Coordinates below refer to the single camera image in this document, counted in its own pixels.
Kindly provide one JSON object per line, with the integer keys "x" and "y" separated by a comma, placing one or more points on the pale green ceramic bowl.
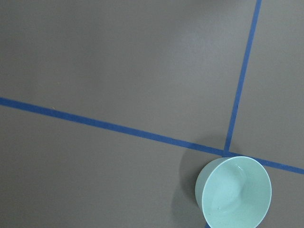
{"x": 233, "y": 192}

